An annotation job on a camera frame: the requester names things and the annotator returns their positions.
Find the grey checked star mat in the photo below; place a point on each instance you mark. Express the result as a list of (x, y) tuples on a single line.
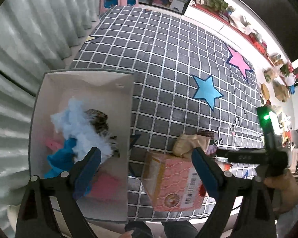
[(164, 67)]

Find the dark brown scrunchie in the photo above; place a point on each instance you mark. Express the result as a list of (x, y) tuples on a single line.
[(206, 133)]

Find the grey curtain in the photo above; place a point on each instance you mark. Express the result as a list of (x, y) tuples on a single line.
[(27, 29)]

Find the person's legs in jeans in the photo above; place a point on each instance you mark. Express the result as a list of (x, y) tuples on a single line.
[(178, 229)]

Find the white storage box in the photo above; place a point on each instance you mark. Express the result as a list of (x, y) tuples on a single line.
[(89, 86)]

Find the long red wall shelf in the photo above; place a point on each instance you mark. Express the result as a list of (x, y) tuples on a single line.
[(250, 37)]

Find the small cardboard box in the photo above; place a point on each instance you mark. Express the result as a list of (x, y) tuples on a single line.
[(281, 91)]

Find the pink cardboard carton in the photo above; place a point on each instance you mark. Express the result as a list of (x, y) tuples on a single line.
[(173, 183)]

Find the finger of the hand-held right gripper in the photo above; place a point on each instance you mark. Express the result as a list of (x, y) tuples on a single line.
[(227, 154)]

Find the green potted plants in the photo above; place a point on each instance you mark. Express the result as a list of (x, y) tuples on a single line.
[(213, 1)]

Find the person's right hand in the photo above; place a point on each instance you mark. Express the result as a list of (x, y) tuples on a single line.
[(284, 188)]

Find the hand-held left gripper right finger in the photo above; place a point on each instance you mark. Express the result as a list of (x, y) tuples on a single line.
[(206, 171)]

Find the leopard print scrunchie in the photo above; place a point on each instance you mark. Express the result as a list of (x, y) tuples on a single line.
[(99, 121)]

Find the blue cloth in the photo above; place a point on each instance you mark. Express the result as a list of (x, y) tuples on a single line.
[(60, 158)]

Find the pink cloth strip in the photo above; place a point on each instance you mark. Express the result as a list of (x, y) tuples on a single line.
[(53, 145)]

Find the light blue fluffy scrunchie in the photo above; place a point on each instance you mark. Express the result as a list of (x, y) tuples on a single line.
[(77, 124)]

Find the person's right forearm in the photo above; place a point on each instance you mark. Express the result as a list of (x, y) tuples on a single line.
[(290, 223)]

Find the purple scrunchie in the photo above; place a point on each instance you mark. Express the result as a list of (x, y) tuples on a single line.
[(211, 149)]

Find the jar with gold lid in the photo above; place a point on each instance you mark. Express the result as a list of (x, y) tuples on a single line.
[(265, 91)]

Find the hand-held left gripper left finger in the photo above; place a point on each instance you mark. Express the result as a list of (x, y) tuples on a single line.
[(89, 171)]

